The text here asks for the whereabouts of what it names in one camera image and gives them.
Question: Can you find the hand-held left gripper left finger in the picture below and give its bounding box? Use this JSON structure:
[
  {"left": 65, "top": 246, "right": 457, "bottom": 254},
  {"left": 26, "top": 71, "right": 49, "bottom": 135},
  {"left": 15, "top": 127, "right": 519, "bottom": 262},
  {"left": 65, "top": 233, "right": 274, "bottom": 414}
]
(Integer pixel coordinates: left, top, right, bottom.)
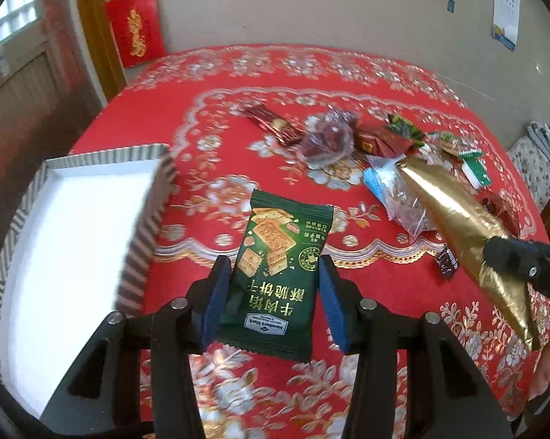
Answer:
[{"left": 39, "top": 255, "right": 232, "bottom": 439}]

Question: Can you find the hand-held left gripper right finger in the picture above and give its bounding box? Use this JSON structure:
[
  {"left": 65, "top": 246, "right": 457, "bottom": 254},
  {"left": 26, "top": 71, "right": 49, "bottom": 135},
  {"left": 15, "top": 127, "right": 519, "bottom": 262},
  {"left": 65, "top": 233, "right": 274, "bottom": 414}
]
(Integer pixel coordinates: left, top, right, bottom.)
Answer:
[{"left": 318, "top": 255, "right": 516, "bottom": 439}]

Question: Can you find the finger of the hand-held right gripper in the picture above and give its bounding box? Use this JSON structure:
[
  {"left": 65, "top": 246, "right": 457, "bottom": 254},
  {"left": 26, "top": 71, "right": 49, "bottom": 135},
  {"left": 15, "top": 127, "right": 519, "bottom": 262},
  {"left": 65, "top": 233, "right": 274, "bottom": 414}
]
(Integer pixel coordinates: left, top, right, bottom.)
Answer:
[{"left": 483, "top": 236, "right": 550, "bottom": 305}]

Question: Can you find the long black snack packet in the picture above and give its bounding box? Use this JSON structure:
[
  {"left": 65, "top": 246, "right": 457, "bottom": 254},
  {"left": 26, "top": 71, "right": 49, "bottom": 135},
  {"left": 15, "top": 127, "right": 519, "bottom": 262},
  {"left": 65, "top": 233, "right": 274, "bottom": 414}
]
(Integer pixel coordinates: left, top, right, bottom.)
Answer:
[{"left": 435, "top": 247, "right": 461, "bottom": 281}]

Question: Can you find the gold foil snack packet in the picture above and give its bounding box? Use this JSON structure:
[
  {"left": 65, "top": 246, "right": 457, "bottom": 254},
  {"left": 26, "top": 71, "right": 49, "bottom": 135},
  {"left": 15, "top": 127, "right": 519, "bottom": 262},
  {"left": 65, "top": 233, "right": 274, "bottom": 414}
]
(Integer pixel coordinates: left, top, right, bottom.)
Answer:
[{"left": 396, "top": 158, "right": 543, "bottom": 352}]

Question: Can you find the green cracker packet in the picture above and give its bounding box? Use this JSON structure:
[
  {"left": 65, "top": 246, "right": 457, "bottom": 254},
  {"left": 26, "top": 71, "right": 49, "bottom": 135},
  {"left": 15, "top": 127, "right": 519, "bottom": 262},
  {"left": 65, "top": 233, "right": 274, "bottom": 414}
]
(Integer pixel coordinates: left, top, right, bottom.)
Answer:
[{"left": 215, "top": 188, "right": 335, "bottom": 362}]

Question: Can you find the green and white snack packet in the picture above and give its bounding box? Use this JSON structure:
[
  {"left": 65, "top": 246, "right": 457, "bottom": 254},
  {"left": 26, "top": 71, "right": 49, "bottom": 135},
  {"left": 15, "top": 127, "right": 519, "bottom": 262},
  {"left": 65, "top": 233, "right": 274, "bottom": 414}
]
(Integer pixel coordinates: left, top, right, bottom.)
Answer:
[{"left": 458, "top": 149, "right": 491, "bottom": 189}]

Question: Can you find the blue and clear snack bag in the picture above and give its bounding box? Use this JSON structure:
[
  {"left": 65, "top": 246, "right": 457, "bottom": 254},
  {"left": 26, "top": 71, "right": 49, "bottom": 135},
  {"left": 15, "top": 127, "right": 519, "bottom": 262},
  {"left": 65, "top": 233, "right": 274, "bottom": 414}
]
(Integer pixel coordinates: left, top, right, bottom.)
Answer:
[{"left": 363, "top": 155, "right": 433, "bottom": 236}]

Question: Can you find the striped cardboard box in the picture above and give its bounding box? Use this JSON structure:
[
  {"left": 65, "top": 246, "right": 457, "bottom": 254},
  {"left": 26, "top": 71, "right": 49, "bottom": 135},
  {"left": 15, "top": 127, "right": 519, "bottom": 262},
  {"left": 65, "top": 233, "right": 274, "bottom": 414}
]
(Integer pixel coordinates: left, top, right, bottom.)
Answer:
[{"left": 0, "top": 144, "right": 177, "bottom": 421}]

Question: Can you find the clear bag of red dates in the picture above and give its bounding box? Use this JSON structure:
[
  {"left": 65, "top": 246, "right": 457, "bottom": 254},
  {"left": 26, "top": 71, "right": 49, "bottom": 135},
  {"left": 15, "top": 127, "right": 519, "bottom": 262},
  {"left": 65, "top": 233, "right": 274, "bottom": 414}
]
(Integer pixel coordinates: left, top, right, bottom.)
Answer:
[{"left": 300, "top": 109, "right": 355, "bottom": 165}]

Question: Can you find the small red wrapped candy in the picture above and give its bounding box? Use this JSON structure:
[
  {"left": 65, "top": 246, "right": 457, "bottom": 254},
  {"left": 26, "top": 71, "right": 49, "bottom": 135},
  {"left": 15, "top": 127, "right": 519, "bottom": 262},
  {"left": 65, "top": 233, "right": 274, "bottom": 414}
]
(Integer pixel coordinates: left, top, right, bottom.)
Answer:
[{"left": 481, "top": 194, "right": 518, "bottom": 234}]

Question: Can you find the floral seat cushion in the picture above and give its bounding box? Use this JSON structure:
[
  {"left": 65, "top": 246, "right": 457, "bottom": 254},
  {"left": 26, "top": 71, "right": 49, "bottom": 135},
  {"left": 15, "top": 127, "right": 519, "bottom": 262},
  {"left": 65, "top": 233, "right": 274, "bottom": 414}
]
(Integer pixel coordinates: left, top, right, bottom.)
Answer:
[{"left": 508, "top": 139, "right": 550, "bottom": 211}]

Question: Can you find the grey folded cloth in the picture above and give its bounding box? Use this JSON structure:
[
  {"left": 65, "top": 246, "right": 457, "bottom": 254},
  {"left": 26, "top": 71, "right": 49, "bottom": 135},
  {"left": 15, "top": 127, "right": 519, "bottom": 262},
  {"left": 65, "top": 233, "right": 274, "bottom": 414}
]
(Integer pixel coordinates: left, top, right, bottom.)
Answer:
[{"left": 526, "top": 119, "right": 550, "bottom": 170}]

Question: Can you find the green and beige candy packet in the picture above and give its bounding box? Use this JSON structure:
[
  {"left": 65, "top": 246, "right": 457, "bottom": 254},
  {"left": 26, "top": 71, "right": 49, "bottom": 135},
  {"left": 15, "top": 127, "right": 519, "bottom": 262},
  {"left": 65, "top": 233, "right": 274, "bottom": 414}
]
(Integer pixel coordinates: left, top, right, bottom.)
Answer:
[{"left": 428, "top": 132, "right": 461, "bottom": 156}]

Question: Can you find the small green candy packet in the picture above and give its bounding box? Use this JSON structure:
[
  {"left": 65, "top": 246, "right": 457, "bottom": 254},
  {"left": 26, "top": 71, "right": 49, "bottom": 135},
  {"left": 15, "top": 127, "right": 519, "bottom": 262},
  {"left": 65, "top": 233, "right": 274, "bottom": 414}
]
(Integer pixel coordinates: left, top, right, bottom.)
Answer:
[{"left": 387, "top": 113, "right": 426, "bottom": 145}]

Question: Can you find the red floral tablecloth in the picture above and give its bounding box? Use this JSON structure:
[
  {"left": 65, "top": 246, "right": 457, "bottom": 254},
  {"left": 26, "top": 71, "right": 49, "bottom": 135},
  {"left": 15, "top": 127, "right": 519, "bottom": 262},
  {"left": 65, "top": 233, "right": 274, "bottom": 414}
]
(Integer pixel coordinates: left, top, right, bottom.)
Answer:
[{"left": 69, "top": 46, "right": 550, "bottom": 439}]

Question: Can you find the long dark red bar packet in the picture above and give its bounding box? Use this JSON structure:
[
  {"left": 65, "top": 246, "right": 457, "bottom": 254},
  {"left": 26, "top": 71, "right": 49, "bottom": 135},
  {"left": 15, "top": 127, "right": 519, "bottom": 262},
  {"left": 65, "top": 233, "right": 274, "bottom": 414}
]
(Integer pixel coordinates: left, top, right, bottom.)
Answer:
[{"left": 241, "top": 104, "right": 305, "bottom": 147}]

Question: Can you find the brown wooden door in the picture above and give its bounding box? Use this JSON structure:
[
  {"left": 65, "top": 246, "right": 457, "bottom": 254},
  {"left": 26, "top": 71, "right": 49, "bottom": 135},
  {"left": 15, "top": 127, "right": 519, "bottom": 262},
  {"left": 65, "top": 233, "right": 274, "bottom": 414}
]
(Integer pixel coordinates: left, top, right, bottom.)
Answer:
[{"left": 0, "top": 41, "right": 102, "bottom": 220}]

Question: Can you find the red couplet strip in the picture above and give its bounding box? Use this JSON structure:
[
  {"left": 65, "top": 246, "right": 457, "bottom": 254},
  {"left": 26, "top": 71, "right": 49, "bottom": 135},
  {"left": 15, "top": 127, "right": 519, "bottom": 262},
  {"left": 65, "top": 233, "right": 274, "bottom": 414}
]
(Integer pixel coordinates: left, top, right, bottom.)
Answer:
[{"left": 42, "top": 0, "right": 81, "bottom": 69}]

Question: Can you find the white wall calendar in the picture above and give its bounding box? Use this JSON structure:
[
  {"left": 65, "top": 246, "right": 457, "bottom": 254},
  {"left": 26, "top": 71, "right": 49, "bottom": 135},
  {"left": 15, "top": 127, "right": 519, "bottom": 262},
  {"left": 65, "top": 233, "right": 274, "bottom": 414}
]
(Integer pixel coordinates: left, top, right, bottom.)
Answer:
[{"left": 491, "top": 0, "right": 523, "bottom": 51}]

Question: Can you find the red and gold wall poster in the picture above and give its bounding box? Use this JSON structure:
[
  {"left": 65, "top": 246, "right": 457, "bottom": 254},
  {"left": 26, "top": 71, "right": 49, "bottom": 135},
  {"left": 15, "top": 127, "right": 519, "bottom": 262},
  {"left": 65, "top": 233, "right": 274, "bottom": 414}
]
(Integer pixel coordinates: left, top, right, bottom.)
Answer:
[{"left": 105, "top": 0, "right": 168, "bottom": 69}]

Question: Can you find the wooden door frame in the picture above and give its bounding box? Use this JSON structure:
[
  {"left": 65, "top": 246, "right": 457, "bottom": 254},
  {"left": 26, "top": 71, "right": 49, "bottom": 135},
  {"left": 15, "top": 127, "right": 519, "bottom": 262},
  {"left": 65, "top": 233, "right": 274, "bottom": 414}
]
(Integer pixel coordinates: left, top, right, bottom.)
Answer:
[{"left": 74, "top": 0, "right": 127, "bottom": 101}]

